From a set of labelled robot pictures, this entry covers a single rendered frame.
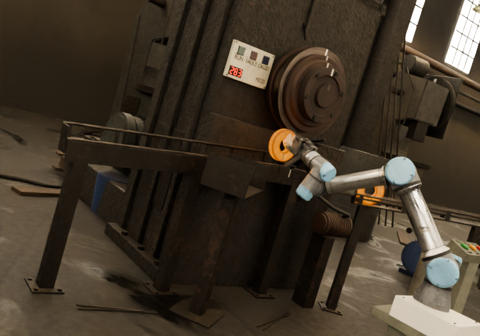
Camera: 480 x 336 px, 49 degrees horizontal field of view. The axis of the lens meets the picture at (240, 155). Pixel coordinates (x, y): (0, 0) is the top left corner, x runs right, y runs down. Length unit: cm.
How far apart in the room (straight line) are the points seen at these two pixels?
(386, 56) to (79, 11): 453
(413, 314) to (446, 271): 23
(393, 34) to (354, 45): 401
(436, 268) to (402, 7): 535
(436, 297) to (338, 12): 157
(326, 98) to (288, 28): 42
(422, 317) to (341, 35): 158
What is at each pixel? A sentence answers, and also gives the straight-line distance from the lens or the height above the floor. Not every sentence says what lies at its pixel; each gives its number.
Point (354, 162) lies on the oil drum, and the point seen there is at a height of 75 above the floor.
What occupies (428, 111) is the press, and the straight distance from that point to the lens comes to 1077.
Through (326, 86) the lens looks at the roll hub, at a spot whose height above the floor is 116.
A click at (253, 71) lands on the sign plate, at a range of 266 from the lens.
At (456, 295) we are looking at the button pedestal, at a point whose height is 36.
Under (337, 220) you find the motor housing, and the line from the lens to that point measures 289.
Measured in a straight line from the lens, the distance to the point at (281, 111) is 263.
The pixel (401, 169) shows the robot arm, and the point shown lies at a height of 88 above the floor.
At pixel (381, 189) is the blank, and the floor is 73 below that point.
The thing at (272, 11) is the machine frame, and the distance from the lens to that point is 273.
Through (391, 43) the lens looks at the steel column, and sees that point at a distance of 711.
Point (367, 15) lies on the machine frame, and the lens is 320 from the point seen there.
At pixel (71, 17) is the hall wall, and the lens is 848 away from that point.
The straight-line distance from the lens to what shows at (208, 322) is 239.
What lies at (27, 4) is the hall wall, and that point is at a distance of 832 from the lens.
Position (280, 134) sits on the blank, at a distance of 248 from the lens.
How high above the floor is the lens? 92
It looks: 5 degrees down
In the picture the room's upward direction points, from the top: 17 degrees clockwise
